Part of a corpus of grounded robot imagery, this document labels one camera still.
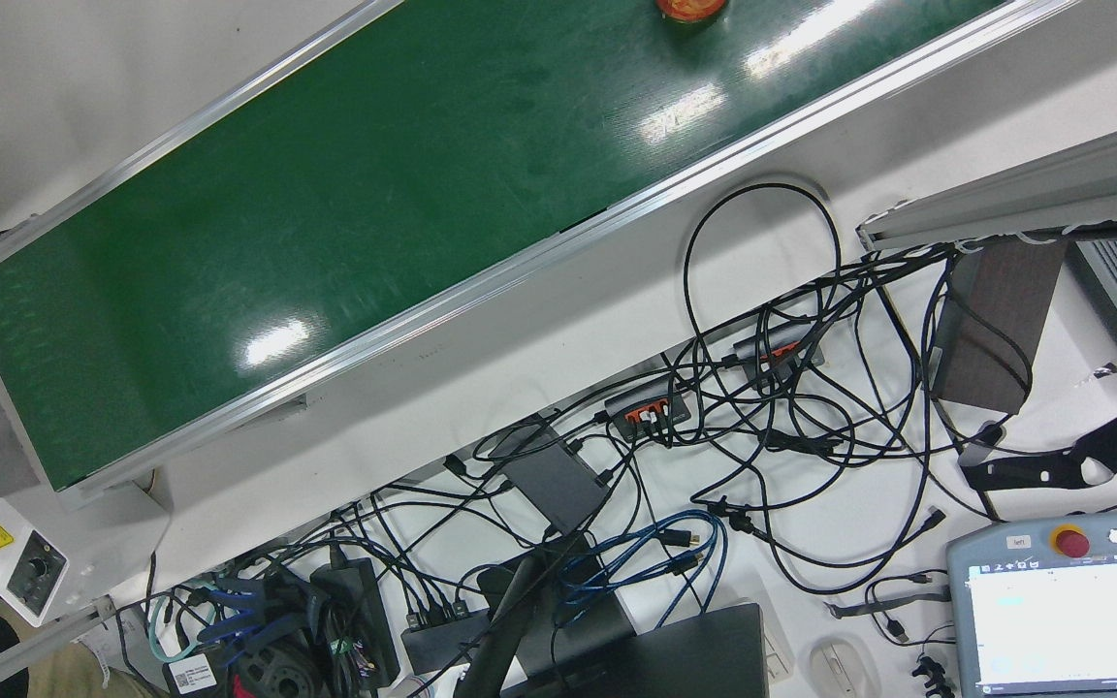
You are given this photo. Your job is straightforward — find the white computer mouse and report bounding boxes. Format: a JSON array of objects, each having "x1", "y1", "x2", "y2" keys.
[{"x1": 809, "y1": 635, "x2": 881, "y2": 698}]

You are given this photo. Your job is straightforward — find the blue cable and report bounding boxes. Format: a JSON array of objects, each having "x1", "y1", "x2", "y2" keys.
[{"x1": 557, "y1": 509, "x2": 730, "y2": 633}]

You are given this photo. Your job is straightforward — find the aluminium profile post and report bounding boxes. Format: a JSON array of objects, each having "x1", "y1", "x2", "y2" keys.
[{"x1": 855, "y1": 109, "x2": 1117, "y2": 255}]

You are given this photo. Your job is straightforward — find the green belt conveyor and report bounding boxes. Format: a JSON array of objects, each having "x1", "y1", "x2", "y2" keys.
[{"x1": 0, "y1": 0, "x2": 1078, "y2": 510}]

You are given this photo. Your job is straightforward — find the black flat bracket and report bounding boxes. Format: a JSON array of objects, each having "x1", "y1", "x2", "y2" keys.
[{"x1": 959, "y1": 407, "x2": 1117, "y2": 493}]

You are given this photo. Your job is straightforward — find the black multiport hub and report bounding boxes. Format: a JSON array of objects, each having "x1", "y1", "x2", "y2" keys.
[{"x1": 400, "y1": 599, "x2": 494, "y2": 676}]

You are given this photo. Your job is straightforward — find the orange juice bottle yellow cap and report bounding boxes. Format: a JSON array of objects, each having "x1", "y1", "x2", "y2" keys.
[{"x1": 654, "y1": 0, "x2": 729, "y2": 24}]

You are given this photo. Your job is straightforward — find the grey rectangular adapter box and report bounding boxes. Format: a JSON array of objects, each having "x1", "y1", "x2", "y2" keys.
[{"x1": 498, "y1": 425, "x2": 614, "y2": 536}]

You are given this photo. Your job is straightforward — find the blue grey teach pendant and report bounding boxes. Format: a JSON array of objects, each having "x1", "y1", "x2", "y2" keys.
[{"x1": 946, "y1": 508, "x2": 1117, "y2": 698}]

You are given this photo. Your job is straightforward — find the black power adapter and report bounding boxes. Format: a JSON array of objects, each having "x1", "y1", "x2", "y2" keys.
[{"x1": 310, "y1": 557, "x2": 402, "y2": 691}]

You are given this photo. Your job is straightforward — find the black cable bundle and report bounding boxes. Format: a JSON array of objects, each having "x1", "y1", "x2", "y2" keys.
[{"x1": 112, "y1": 182, "x2": 1035, "y2": 698}]

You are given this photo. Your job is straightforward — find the dark brown box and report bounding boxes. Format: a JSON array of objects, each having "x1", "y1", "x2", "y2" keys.
[{"x1": 929, "y1": 238, "x2": 1069, "y2": 415}]

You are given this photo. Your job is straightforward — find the black Huawei monitor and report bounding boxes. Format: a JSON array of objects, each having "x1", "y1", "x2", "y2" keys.
[{"x1": 454, "y1": 538, "x2": 769, "y2": 698}]

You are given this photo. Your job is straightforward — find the black round device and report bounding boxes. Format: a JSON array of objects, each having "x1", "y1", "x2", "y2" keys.
[{"x1": 227, "y1": 640, "x2": 329, "y2": 698}]

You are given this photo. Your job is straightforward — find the black USB hub orange ports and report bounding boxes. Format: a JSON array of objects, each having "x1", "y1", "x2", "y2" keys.
[
  {"x1": 604, "y1": 376, "x2": 697, "y2": 443},
  {"x1": 731, "y1": 323, "x2": 826, "y2": 391}
]

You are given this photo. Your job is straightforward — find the white box with knob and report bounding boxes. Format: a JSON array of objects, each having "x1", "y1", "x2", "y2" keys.
[{"x1": 0, "y1": 482, "x2": 172, "y2": 627}]

